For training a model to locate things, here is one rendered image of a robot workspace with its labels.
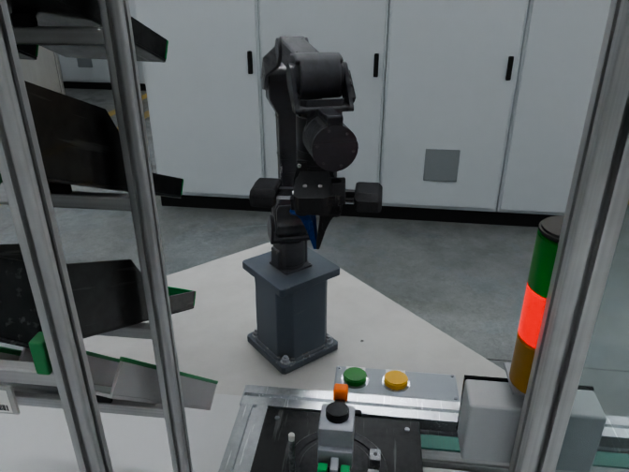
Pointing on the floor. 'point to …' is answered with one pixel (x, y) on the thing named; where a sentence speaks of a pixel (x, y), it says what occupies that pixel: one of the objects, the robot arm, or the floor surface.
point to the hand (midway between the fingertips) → (316, 227)
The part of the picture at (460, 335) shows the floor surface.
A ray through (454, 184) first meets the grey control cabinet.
